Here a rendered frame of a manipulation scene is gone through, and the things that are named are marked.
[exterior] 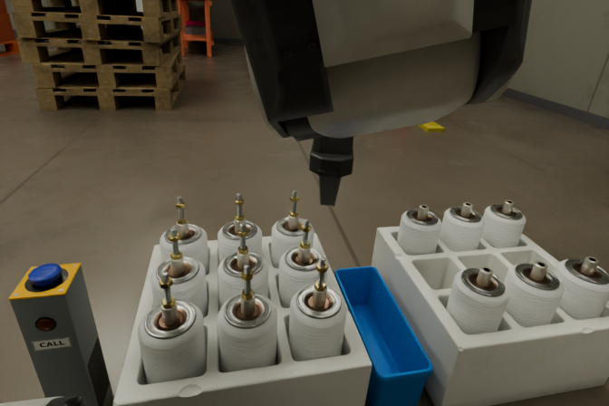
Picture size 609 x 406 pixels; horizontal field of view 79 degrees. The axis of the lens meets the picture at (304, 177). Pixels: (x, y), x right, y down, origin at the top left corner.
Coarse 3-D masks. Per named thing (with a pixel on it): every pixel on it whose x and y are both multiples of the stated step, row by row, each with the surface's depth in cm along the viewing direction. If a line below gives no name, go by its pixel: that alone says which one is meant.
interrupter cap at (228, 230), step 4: (228, 224) 82; (232, 224) 82; (248, 224) 82; (252, 224) 82; (224, 228) 80; (228, 228) 80; (232, 228) 80; (248, 228) 81; (252, 228) 80; (256, 228) 80; (224, 232) 78; (228, 232) 79; (232, 232) 79; (248, 232) 79; (252, 232) 79; (256, 232) 80; (224, 236) 78; (228, 236) 77; (232, 236) 78; (236, 236) 78; (248, 236) 78; (252, 236) 78
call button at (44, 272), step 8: (48, 264) 55; (56, 264) 55; (32, 272) 53; (40, 272) 53; (48, 272) 53; (56, 272) 54; (32, 280) 52; (40, 280) 52; (48, 280) 52; (56, 280) 54
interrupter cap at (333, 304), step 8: (304, 288) 64; (312, 288) 64; (328, 288) 64; (304, 296) 62; (312, 296) 63; (328, 296) 63; (336, 296) 63; (304, 304) 61; (312, 304) 61; (328, 304) 61; (336, 304) 61; (304, 312) 59; (312, 312) 59; (320, 312) 59; (328, 312) 59; (336, 312) 59
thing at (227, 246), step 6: (222, 228) 80; (258, 228) 81; (222, 234) 78; (258, 234) 79; (222, 240) 77; (228, 240) 77; (234, 240) 77; (246, 240) 77; (252, 240) 77; (258, 240) 79; (222, 246) 78; (228, 246) 77; (234, 246) 76; (252, 246) 78; (258, 246) 79; (222, 252) 78; (228, 252) 77; (234, 252) 77; (258, 252) 80; (222, 258) 79
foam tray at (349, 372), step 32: (160, 256) 82; (288, 320) 69; (352, 320) 68; (128, 352) 59; (288, 352) 61; (352, 352) 61; (128, 384) 54; (160, 384) 54; (192, 384) 55; (224, 384) 55; (256, 384) 56; (288, 384) 57; (320, 384) 59; (352, 384) 61
